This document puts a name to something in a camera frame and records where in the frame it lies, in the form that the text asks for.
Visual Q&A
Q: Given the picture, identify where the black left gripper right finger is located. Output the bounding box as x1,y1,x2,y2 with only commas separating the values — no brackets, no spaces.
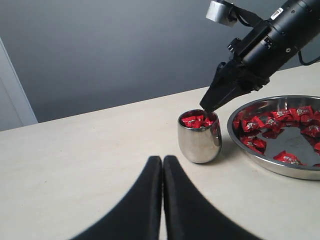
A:
163,155,259,240

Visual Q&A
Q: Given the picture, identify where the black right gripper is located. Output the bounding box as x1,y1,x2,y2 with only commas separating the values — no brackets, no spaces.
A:
199,0,320,111

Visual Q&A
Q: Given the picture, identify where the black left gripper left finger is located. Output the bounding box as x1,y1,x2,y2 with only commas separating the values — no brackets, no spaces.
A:
73,156,162,240

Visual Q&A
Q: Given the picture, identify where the red candy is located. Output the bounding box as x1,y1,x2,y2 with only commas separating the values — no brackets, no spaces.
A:
240,135,267,154
241,116,265,133
273,150,301,165
181,115,213,129
289,105,314,123

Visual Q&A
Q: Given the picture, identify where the stainless steel cup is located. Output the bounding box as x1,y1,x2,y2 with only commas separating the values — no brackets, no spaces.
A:
177,109,222,164

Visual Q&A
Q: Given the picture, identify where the round stainless steel plate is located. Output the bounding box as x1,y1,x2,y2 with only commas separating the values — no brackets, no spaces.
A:
227,95,320,181

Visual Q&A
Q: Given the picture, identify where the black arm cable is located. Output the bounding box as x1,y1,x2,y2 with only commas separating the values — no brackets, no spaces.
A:
297,48,320,67

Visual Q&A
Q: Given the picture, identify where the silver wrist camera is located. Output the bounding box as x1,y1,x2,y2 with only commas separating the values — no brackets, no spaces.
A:
205,0,238,27

